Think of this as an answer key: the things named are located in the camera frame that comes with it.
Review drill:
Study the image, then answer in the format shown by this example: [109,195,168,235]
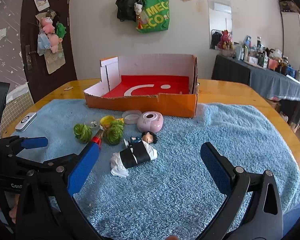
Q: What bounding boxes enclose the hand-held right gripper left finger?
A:
[15,142,108,240]

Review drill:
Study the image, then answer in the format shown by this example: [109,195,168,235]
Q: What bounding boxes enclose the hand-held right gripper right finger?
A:
[200,142,284,240]

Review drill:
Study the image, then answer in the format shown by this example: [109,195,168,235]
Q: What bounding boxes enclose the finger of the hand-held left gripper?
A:
[14,150,84,172]
[0,135,49,155]

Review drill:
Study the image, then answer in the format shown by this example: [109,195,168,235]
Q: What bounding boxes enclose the yellow capsule half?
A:
[100,115,115,128]

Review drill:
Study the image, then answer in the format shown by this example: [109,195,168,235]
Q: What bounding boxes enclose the white bundle with black band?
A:
[110,140,158,178]

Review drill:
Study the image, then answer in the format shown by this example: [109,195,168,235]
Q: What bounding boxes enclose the clear round lid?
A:
[122,110,142,125]

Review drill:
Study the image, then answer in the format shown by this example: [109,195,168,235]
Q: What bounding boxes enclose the black-haired doll figurine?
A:
[124,131,158,147]

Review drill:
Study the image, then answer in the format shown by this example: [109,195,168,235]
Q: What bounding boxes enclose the orange cardboard box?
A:
[84,54,199,118]

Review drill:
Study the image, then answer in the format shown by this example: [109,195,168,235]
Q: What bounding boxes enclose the pink round device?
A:
[137,112,164,132]

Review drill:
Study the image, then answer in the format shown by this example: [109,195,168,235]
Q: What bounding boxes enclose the person's left hand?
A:
[0,194,18,224]

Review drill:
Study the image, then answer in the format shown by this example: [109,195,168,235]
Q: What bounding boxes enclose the white flat device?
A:
[15,112,37,132]

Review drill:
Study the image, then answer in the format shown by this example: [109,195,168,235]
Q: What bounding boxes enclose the blue fluffy towel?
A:
[2,99,300,240]

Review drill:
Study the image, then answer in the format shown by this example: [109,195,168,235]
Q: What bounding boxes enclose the white grid tile panel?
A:
[1,84,34,138]

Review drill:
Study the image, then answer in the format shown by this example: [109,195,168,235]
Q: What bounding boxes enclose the dark brown door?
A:
[21,0,78,104]

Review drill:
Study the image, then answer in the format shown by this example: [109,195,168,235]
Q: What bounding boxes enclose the clear paper pouch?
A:
[44,47,66,75]

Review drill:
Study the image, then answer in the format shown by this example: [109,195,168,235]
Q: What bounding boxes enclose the person's blue trouser leg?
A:
[281,195,300,240]

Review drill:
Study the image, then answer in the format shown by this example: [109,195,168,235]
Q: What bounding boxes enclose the side table with grey cloth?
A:
[211,54,300,125]

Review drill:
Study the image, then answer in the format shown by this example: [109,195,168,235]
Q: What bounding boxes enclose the pink plush toy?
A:
[41,17,55,34]
[48,33,63,54]

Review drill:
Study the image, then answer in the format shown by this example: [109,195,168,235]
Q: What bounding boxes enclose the green plush toy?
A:
[55,23,67,38]

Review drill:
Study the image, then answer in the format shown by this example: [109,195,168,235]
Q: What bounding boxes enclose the group of bottles and jars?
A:
[234,36,300,80]

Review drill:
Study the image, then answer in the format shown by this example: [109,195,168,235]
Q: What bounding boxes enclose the pink rabbit plush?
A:
[219,29,234,50]

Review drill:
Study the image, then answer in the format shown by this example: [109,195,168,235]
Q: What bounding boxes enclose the round picture card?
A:
[33,0,48,12]

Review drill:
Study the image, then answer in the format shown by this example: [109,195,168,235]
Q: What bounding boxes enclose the green tote bag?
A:
[136,0,170,34]

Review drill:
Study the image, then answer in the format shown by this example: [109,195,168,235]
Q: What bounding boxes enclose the black hanging bag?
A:
[115,0,140,22]

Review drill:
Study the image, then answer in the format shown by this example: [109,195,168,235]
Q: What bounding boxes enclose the dark storage box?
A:
[279,0,300,20]

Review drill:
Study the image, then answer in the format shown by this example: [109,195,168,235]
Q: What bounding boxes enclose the metal door handle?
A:
[25,45,38,68]

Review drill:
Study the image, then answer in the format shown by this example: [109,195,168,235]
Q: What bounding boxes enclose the wall mirror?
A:
[205,0,233,50]

